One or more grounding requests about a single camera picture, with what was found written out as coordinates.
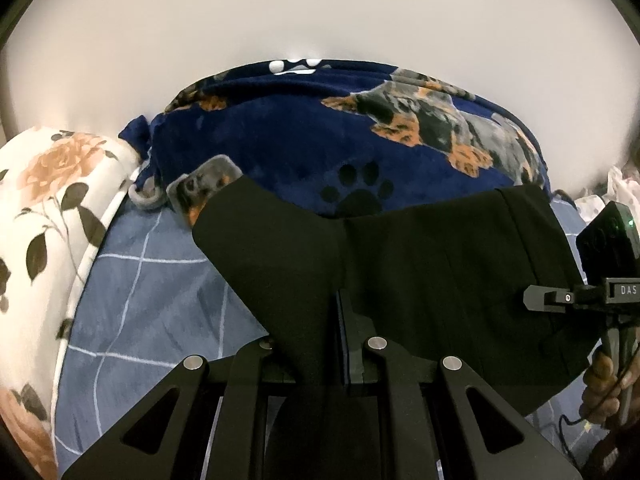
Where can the white cloth pile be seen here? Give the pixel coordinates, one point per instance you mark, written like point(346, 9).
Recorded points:
point(617, 185)

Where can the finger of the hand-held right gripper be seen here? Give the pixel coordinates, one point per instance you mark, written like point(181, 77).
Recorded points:
point(550, 297)

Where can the blue grid bed sheet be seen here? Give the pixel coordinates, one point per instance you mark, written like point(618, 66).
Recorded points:
point(150, 310)

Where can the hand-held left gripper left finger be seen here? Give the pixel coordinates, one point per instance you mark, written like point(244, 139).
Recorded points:
point(240, 400)

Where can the navy dog print blanket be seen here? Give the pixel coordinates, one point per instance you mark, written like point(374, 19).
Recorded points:
point(300, 140)

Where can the person's right forearm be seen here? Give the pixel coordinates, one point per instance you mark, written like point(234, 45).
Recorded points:
point(617, 455)

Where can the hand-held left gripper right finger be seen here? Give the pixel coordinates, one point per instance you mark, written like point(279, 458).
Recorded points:
point(346, 340)

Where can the white floral pillow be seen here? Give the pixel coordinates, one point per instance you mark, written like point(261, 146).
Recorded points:
point(45, 240)

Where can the black pants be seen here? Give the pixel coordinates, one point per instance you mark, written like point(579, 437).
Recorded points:
point(440, 270)

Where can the person's right hand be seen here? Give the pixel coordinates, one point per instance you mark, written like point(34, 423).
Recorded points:
point(600, 382)

